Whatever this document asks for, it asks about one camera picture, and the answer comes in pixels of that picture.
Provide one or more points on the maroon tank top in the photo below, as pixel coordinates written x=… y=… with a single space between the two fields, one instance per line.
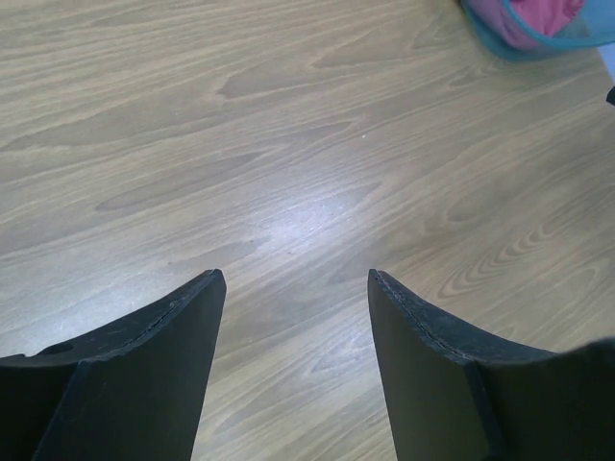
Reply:
x=506 y=19

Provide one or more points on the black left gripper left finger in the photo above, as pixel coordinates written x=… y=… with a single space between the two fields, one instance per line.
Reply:
x=132 y=389

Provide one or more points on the teal plastic bin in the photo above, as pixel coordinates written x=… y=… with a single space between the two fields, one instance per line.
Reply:
x=592 y=28

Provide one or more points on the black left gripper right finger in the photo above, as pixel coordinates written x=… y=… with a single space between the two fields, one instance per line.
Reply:
x=457 y=392

